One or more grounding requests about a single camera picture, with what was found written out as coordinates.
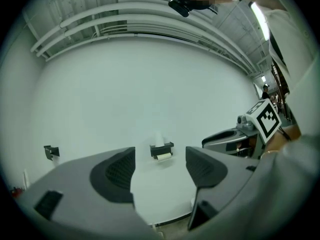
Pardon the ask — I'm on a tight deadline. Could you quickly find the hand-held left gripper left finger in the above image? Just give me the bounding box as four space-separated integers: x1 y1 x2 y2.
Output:
17 146 161 240

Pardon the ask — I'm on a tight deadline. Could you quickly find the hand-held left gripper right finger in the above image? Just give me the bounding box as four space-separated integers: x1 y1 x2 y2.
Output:
185 146 261 231

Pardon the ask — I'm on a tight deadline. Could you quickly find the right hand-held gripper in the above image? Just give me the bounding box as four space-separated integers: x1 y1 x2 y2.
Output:
201 99 283 159

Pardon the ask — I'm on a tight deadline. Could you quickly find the person's right forearm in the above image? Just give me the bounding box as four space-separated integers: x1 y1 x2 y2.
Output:
264 124 303 156

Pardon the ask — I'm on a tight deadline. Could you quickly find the person's right hand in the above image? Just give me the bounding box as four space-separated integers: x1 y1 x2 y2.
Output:
236 136 258 151

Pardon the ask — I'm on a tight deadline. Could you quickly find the red machine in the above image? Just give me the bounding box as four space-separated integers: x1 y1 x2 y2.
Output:
11 186 25 199

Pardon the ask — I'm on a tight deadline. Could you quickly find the person's white clothing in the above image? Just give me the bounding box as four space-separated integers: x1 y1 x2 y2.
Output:
197 0 320 240

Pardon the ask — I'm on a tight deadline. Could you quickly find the brown staircase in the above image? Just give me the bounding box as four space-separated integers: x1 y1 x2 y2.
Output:
271 58 291 97

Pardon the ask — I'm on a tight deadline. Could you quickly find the long ceiling light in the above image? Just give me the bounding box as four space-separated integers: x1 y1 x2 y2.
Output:
249 1 270 42

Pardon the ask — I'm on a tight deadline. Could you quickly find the bundle of white ceiling pipes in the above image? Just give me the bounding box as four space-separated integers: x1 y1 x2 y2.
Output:
29 0 258 75

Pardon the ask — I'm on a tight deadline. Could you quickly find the small black wall bracket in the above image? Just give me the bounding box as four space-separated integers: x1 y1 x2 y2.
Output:
43 145 60 161

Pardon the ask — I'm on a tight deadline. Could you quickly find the black wall paper holder shelf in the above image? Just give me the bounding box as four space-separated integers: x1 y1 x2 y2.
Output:
149 141 175 160

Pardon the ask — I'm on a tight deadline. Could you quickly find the black head-mounted camera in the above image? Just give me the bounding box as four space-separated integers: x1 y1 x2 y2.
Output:
167 0 191 18

